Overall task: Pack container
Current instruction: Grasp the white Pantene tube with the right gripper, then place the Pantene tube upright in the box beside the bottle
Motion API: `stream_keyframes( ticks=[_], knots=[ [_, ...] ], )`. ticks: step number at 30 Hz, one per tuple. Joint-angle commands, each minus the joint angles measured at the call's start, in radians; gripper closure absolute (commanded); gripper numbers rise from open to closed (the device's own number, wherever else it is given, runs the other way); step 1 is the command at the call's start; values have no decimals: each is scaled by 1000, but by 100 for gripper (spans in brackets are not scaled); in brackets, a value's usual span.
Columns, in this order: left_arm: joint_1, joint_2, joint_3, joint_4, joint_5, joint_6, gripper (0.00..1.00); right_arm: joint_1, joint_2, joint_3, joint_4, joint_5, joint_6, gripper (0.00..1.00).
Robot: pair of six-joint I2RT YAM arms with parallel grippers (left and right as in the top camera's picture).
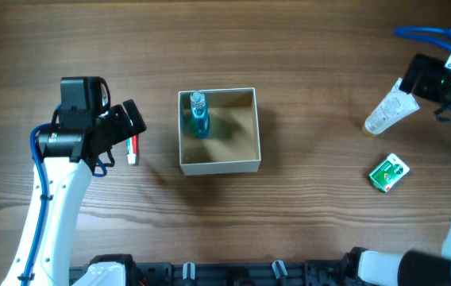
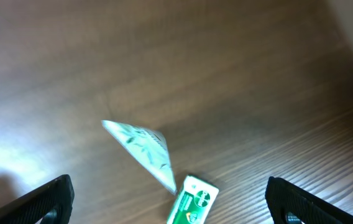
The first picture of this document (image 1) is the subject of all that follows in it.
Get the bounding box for green white small box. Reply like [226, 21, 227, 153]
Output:
[368, 153, 411, 193]

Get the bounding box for blue mouthwash bottle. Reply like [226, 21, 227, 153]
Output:
[190, 91, 210, 139]

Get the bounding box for white open box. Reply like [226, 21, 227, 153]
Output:
[178, 87, 261, 176]

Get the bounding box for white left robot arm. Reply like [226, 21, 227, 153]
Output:
[3, 100, 146, 285]

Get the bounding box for white lotion tube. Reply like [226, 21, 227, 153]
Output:
[363, 78, 419, 136]

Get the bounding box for teal red toothpaste tube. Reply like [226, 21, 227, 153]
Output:
[126, 135, 138, 165]

